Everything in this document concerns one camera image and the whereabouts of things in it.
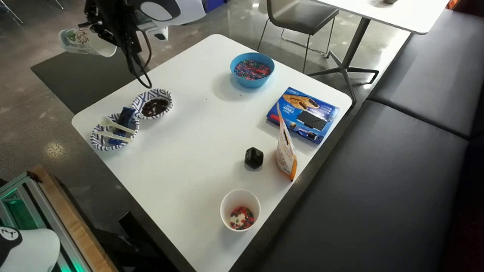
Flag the orange snack bag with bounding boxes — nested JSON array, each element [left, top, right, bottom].
[[274, 103, 300, 184]]

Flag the colourful candies in blue bowl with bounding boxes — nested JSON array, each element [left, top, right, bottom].
[[235, 60, 273, 82]]

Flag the blue cookie box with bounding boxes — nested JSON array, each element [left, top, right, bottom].
[[265, 87, 341, 146]]

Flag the white plastic spoon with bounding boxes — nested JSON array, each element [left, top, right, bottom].
[[104, 117, 140, 137]]

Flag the coffee beans in bowl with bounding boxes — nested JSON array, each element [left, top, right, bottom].
[[141, 99, 172, 119]]

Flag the black chair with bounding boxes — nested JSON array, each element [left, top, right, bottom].
[[256, 0, 341, 75]]

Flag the patterned paper bowl with beans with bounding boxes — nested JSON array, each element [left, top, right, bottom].
[[132, 88, 175, 122]]

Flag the white plastic fork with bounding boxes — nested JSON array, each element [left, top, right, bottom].
[[102, 128, 134, 144]]

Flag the blue plastic bowl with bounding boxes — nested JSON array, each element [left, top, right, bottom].
[[229, 52, 277, 91]]

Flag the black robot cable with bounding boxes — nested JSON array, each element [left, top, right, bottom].
[[119, 20, 155, 91]]

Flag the patterned paper plate with cutlery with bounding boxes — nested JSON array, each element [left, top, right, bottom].
[[90, 113, 141, 153]]

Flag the white side table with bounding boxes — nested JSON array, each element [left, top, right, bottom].
[[308, 0, 451, 103]]

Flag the wooden frame with metal rails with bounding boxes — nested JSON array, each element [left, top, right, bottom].
[[0, 164, 120, 272]]

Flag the colourful candies in cup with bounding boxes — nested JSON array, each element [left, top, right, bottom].
[[229, 205, 258, 232]]

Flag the paper cup with colourful candies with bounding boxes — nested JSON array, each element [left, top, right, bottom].
[[220, 188, 264, 233]]

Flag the black bench seat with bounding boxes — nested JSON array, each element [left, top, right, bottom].
[[252, 8, 484, 272]]

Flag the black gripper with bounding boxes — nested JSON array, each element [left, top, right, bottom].
[[81, 0, 143, 49]]

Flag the black floor mat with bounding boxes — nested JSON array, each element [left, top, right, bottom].
[[29, 48, 140, 116]]

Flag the small dark blue packet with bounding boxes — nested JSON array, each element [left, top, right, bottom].
[[117, 106, 140, 134]]

